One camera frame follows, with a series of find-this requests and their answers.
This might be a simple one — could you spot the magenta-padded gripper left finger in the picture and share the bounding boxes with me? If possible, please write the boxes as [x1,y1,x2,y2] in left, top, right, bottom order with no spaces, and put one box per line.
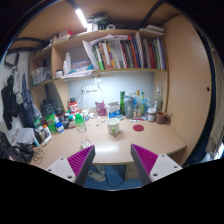
[45,144,97,188]

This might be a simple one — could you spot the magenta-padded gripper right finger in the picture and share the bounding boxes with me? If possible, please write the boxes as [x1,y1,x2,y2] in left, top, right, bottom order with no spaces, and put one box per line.
[129,143,184,186]

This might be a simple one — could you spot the clear bottle with green cap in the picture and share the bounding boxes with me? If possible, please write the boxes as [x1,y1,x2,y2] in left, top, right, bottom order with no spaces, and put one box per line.
[74,113,92,150]

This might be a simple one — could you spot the grey slipper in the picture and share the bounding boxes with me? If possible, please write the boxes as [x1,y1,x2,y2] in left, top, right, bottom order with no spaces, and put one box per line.
[94,166,107,176]
[87,170,107,183]

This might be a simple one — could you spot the small white blue-label bottle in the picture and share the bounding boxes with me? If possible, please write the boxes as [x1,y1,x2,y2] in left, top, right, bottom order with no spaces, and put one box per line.
[54,121,65,134]

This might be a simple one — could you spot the brown mug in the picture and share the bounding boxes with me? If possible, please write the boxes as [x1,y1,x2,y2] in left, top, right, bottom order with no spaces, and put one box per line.
[155,110,172,125]

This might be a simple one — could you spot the black bag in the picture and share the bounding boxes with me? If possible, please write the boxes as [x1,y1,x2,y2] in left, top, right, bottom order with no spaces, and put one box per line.
[0,131,35,164]

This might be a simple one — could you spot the brown jar with white lid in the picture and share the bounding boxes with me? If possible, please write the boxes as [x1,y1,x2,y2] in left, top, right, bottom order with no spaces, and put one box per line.
[146,107,158,123]

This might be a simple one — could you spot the red and white can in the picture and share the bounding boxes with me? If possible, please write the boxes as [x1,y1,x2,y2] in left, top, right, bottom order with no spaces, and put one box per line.
[68,101,80,114]

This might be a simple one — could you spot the tall clear glass bottle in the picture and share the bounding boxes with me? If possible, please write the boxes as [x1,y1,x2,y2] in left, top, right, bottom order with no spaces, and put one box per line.
[153,86,164,113]

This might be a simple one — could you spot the grey shaker bottle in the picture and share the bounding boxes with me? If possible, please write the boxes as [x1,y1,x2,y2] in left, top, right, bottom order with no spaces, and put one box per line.
[123,94,134,119]

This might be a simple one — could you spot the tall green can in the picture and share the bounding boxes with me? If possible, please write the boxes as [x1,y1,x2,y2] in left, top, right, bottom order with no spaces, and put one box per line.
[119,90,126,116]

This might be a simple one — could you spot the hanging dark clothes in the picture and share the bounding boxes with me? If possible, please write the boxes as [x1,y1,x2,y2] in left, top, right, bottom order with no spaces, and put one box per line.
[1,64,43,131]

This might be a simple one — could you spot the wooden shelf unit with books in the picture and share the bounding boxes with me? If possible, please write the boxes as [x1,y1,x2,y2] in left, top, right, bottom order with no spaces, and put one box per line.
[28,13,169,103]

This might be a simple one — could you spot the ceiling light tube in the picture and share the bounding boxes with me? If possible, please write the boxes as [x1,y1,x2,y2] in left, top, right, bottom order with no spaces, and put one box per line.
[74,8,89,29]

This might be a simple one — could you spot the white mug with green handle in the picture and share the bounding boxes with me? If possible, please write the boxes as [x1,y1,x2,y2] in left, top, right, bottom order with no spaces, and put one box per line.
[105,117,121,136]

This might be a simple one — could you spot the white cable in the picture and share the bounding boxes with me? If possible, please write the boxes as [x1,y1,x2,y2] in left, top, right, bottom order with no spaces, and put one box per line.
[81,78,105,118]

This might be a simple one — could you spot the white wall power socket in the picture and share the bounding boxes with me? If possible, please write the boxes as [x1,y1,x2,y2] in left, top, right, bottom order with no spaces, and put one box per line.
[82,84,100,94]

